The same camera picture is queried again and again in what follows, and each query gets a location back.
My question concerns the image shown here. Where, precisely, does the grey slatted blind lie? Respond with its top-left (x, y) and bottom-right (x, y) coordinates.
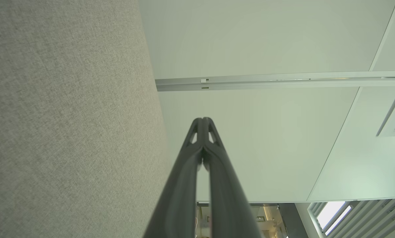
top-left (326, 195), bottom-right (395, 238)

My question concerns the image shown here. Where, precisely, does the bright window pane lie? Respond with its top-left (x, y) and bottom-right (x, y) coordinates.
top-left (316, 201), bottom-right (352, 236)

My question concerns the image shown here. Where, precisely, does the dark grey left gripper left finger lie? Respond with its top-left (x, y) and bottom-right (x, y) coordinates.
top-left (143, 117), bottom-right (205, 238)

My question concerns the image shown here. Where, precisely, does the dark grey pillar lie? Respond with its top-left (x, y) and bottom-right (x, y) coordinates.
top-left (278, 203), bottom-right (308, 238)

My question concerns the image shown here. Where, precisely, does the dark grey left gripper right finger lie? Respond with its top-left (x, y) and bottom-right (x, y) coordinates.
top-left (202, 117), bottom-right (264, 238)

